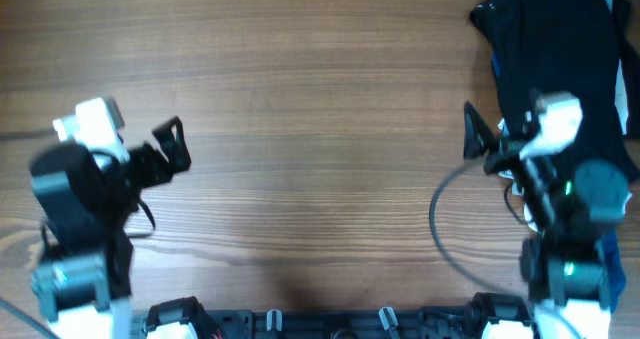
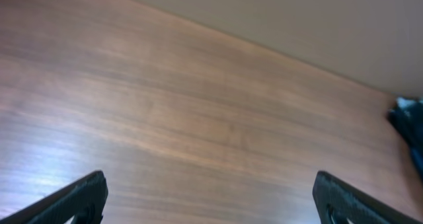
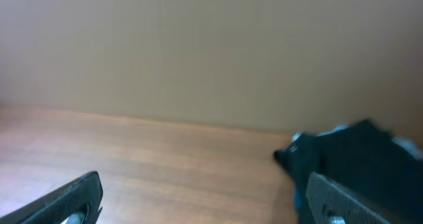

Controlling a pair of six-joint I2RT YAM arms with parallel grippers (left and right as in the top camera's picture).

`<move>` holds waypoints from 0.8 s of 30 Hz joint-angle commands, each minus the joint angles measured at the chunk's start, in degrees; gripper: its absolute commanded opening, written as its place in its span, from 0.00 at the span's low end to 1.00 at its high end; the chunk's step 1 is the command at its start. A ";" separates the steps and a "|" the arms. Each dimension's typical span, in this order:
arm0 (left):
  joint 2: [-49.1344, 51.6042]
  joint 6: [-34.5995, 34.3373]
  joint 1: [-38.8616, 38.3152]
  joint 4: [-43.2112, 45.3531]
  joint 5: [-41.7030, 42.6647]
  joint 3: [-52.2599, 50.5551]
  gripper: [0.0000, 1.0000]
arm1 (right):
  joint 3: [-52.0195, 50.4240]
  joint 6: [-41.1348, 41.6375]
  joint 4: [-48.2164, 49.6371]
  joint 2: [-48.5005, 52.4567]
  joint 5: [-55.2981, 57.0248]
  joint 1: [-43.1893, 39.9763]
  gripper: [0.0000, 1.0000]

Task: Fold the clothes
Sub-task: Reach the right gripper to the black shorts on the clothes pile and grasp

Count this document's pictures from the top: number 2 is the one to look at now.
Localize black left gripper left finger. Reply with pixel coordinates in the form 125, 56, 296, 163
1, 170, 108, 224

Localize black shorts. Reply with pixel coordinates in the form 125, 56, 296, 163
387, 97, 422, 179

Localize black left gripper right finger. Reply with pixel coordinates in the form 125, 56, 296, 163
313, 170, 422, 224

